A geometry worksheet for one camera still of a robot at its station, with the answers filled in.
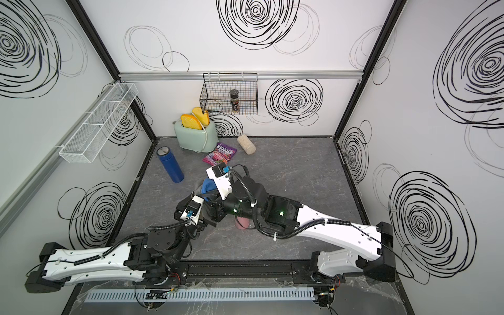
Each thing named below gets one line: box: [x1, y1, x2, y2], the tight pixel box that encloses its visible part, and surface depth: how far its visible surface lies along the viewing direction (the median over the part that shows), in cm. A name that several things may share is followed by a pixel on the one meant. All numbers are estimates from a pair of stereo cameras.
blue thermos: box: [156, 145, 185, 184], surface depth 93 cm
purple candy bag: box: [202, 142, 237, 167], surface depth 110 cm
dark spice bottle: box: [229, 89, 240, 113], surface depth 88 cm
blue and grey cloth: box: [200, 177, 220, 202], surface depth 56 cm
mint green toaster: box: [172, 120, 219, 153], surface depth 107 cm
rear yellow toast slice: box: [191, 106, 210, 127], surface depth 107 cm
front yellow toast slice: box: [180, 114, 203, 130], surface depth 103 cm
